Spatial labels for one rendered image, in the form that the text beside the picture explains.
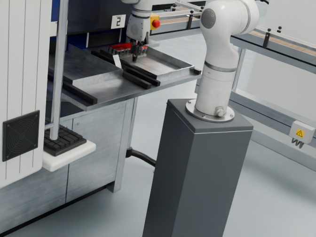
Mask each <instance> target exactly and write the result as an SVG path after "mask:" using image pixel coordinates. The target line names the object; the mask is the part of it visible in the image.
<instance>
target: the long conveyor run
mask: <svg viewBox="0 0 316 237"><path fill-rule="evenodd" d="M175 4H176V5H179V6H180V7H175V10H176V11H182V10H191V9H193V10H194V13H196V12H202V11H203V9H204V7H203V6H201V7H199V6H196V5H193V4H190V3H187V2H184V1H181V3H180V2H177V1H176V2H175ZM278 29H279V30H277V32H275V31H272V30H271V29H270V28H268V29H266V28H263V27H260V26H256V27H255V29H254V30H252V31H251V32H249V33H246V34H240V35H231V36H230V43H232V44H234V45H237V46H240V47H243V48H246V49H248V50H251V51H253V52H256V53H259V54H262V55H265V56H267V57H270V58H273V59H276V60H278V61H281V62H283V63H286V64H289V65H292V66H295V67H297V68H300V69H303V70H306V71H308V72H311V73H314V74H316V45H314V44H311V43H308V42H305V41H302V40H300V39H296V38H293V37H290V36H287V35H284V34H281V31H280V30H281V29H282V27H281V26H279V27H278Z"/></svg>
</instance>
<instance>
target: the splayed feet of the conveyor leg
mask: <svg viewBox="0 0 316 237"><path fill-rule="evenodd" d="M131 156H134V157H137V158H139V159H141V160H143V161H145V162H146V163H148V164H150V165H151V166H153V167H155V165H156V160H154V159H153V158H151V157H149V156H148V155H146V154H144V153H142V152H140V151H137V150H134V149H133V148H132V147H131V148H130V149H128V150H126V158H129V157H131Z"/></svg>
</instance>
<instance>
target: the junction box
mask: <svg viewBox="0 0 316 237"><path fill-rule="evenodd" d="M314 132H315V128H313V127H311V126H309V125H306V124H304V123H302V122H299V121H297V120H296V121H294V122H293V123H292V127H291V130H290V132H289V136H290V137H292V138H295V139H297V140H299V141H301V142H303V143H306V144H309V143H310V142H311V140H312V137H313V134H314Z"/></svg>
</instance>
